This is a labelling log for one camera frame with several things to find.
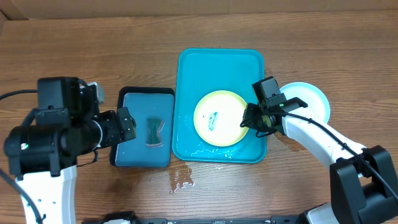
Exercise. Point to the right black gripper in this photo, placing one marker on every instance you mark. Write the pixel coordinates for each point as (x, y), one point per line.
(251, 121)

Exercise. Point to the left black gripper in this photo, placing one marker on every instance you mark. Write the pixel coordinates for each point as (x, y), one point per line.
(129, 124)

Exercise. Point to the green and yellow sponge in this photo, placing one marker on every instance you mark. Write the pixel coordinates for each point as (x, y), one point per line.
(154, 127)

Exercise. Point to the yellow plate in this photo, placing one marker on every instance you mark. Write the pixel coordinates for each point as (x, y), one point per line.
(217, 118)

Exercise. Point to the light blue plate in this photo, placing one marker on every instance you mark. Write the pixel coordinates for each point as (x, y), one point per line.
(315, 99)

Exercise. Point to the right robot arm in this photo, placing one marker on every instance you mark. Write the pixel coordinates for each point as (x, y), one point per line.
(363, 180)

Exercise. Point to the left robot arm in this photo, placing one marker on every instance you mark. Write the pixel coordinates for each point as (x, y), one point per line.
(43, 151)

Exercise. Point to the small black water tray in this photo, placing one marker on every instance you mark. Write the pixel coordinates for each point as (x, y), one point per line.
(143, 103)

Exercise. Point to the large teal serving tray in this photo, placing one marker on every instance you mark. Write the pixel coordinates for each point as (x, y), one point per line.
(200, 72)

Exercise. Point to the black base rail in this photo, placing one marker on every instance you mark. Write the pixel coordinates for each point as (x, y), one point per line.
(129, 217)

